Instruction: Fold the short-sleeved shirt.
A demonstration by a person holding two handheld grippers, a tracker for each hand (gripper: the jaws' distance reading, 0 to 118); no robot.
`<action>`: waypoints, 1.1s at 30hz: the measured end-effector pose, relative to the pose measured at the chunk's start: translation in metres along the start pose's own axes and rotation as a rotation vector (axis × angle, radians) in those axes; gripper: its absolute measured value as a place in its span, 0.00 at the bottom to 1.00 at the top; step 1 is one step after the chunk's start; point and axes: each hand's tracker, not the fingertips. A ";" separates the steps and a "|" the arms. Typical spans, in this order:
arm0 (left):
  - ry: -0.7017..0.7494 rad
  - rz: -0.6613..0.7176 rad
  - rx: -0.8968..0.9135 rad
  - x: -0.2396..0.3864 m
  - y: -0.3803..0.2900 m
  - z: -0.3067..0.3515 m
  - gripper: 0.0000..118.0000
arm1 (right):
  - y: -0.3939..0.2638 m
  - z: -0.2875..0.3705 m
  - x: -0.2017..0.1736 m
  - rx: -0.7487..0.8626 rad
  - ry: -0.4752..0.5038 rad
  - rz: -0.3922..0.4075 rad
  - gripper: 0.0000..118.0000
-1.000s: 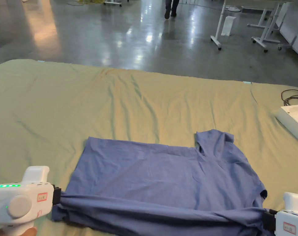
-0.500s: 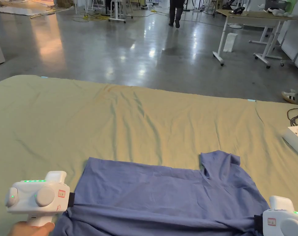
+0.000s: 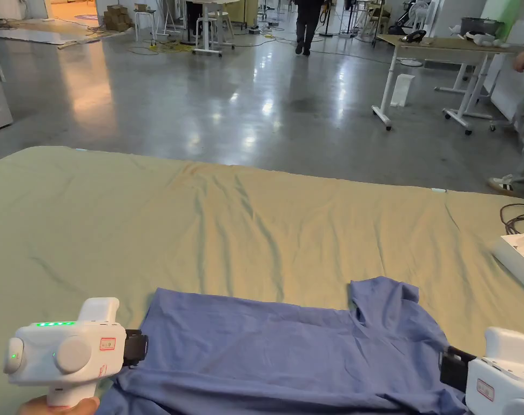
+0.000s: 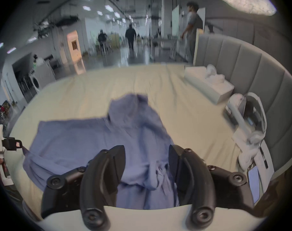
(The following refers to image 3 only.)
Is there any person's left hand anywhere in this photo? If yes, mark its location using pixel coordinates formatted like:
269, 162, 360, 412
17, 395, 101, 415

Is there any white paper bag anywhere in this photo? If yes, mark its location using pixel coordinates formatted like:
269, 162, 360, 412
390, 73, 416, 108

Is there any wooden table with white legs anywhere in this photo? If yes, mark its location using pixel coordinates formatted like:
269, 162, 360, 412
371, 17, 524, 136

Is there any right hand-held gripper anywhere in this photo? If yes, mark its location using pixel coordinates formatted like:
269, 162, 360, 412
439, 327, 524, 415

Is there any white desk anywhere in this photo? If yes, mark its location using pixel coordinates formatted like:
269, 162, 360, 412
183, 0, 242, 57

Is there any white flat box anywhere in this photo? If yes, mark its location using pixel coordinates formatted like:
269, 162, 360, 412
490, 232, 524, 300

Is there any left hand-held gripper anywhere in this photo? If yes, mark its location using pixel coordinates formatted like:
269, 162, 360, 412
2, 297, 150, 410

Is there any bed with pale green sheet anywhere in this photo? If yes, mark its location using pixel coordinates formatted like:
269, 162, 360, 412
0, 145, 524, 415

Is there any dark coiled cable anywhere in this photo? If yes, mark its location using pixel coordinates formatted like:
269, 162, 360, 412
499, 203, 524, 236

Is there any white round stool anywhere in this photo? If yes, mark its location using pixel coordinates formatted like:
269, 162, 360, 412
133, 3, 158, 42
209, 10, 236, 41

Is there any yellow cable on floor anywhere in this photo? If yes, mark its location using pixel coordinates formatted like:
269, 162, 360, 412
129, 38, 199, 56

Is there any stack of cartons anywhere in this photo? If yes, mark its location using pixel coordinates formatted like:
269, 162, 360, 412
102, 4, 134, 34

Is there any blue shirt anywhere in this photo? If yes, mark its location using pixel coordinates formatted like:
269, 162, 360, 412
93, 276, 468, 415

